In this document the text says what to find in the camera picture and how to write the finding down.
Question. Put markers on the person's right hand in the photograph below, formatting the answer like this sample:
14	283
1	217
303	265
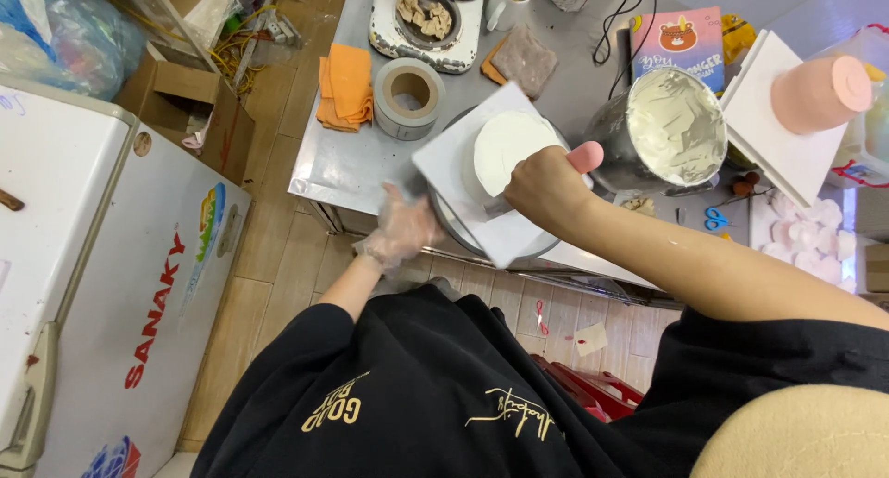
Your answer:
545	186

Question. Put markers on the person's left hand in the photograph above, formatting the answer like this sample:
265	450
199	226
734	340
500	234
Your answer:
401	229

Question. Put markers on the person's left fingers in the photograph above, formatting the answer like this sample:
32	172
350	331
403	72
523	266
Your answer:
399	203

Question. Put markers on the person's right fingers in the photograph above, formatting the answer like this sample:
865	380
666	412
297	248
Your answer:
538	169

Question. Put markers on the white frosted cake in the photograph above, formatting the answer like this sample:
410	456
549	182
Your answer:
510	150

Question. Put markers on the white square cake board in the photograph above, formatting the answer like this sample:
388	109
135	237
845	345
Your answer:
462	179

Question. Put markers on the metal cake turntable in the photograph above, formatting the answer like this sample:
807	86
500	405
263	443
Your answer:
486	238

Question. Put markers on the roll of white tape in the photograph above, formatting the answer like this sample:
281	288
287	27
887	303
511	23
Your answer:
408	97

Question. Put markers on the brown folded cloth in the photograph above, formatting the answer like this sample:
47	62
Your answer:
522	61

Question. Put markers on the orange cloth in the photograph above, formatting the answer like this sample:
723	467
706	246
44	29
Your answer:
344	87

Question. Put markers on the metal bowl of white cream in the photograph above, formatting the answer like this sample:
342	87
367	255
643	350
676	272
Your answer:
667	134

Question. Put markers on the white mug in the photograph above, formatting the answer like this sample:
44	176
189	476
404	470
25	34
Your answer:
505	4

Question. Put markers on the white kitchen scale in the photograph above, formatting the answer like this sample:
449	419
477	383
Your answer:
423	21

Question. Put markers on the pink cartoon notebook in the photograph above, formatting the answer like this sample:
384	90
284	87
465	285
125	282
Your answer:
680	47

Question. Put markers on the person's black shirt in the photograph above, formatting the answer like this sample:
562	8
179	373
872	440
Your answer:
500	401

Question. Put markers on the red plastic stool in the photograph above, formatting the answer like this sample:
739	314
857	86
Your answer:
590	391

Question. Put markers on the white board under pink cake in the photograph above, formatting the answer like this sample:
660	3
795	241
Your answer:
771	144

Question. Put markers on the open cardboard box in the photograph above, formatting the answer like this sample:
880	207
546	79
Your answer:
184	110

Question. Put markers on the yellow plastic bag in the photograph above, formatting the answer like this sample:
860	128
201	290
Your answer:
736	39

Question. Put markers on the tray of pink white flowers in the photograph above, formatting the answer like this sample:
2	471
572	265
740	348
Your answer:
809	238

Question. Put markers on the pink frosted cake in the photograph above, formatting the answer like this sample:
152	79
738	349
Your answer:
819	94

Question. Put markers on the white chest freezer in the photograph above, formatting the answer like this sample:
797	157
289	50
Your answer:
90	276

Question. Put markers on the heap of plastic bags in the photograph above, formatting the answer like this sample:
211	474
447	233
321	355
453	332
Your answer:
66	30

